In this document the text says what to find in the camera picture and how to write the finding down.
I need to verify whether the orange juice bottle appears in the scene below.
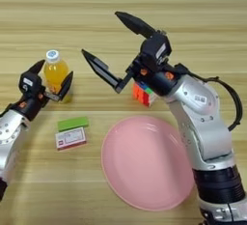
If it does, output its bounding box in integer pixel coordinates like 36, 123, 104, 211
42, 49, 73, 105

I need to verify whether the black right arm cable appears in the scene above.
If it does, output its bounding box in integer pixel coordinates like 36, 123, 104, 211
175, 62, 244, 132

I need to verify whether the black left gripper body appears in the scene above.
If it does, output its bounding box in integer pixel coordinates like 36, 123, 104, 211
9, 88, 63, 123

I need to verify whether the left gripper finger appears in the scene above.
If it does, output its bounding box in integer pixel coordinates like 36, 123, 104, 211
26, 59, 46, 76
57, 70, 74, 103

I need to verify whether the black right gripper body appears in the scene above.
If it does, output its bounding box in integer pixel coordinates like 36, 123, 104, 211
114, 57, 181, 98

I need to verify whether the green rectangular block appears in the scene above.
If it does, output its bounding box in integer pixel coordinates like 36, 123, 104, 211
57, 116, 90, 133

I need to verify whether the multicolour puzzle cube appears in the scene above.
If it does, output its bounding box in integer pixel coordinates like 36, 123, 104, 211
131, 80, 159, 108

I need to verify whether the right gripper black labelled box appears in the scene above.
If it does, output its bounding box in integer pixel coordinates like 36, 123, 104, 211
140, 31, 173, 67

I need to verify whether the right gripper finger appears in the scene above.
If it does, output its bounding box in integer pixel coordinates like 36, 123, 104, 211
114, 11, 157, 40
80, 48, 125, 92

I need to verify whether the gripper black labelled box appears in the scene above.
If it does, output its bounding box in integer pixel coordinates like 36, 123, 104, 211
17, 70, 43, 96
140, 31, 173, 67

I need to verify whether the white and red card box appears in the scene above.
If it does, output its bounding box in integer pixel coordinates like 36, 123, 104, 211
54, 126, 88, 152

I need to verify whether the pink round plate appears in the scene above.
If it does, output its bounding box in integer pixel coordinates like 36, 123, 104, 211
100, 115, 196, 212

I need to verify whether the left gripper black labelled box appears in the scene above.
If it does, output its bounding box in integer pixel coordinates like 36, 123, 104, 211
17, 70, 43, 96

